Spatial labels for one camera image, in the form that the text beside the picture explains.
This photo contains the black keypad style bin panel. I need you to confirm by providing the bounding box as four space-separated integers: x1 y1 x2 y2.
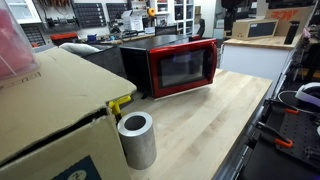
21 24 46 48

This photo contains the white shelving unit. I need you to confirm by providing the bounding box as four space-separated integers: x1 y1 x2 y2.
149 0 196 36

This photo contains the small black parts bin panel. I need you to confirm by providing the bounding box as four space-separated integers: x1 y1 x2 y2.
105 2 130 22

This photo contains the beige box with dark panel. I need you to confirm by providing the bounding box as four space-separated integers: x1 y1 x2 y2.
231 18 280 41

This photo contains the large brown cardboard box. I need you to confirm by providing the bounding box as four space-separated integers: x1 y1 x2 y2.
0 46 138 180

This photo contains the blue cup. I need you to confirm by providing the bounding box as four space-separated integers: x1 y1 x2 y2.
86 33 98 43

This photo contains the white wall cabinet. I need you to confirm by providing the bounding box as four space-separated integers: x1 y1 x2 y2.
4 0 43 25

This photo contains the black tripod stand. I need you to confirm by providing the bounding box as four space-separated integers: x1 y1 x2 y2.
289 31 320 83

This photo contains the white cloth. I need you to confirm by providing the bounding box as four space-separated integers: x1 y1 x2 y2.
59 42 101 57

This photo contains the white cabinet with wood top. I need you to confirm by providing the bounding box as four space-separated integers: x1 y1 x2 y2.
219 34 302 81

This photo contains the pink translucent plastic container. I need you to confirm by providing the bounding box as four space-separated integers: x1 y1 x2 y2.
0 0 41 82

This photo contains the orange black spring clamp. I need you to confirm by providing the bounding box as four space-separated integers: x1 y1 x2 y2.
255 121 295 150
268 99 301 116

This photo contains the large black parts bin panel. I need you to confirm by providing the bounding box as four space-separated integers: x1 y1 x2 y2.
72 2 108 30

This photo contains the red toolbox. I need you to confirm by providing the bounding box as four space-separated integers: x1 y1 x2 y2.
49 31 80 46

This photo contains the red microwave door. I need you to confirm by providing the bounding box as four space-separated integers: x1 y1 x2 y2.
148 38 218 100

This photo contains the aluminium hollow cylinder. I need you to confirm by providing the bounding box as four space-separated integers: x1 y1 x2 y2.
117 111 158 171

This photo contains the cardboard box with red print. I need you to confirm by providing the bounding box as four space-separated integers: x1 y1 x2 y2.
264 6 315 37

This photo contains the yellow clamp handle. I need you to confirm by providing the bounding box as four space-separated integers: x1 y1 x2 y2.
108 94 133 123

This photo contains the red black microwave body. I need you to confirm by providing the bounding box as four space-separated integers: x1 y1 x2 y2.
119 34 218 101

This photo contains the dark grey fabric bin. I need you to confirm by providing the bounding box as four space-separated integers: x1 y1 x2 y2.
81 44 129 81

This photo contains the grey wall shelf with bottles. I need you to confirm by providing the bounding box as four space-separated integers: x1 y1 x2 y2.
130 0 149 10

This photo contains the black bottle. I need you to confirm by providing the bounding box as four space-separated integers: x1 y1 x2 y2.
283 20 301 46

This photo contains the aluminium table edge rail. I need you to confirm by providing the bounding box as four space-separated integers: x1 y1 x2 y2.
212 79 284 180

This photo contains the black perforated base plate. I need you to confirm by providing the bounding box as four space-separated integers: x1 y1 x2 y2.
261 99 320 172

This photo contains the white headset cable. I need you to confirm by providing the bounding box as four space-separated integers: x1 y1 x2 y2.
277 89 320 116

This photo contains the white cardboard box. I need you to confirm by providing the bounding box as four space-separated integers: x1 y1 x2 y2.
121 9 145 32

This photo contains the white VR headset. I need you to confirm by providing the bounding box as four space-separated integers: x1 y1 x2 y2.
294 82 320 109

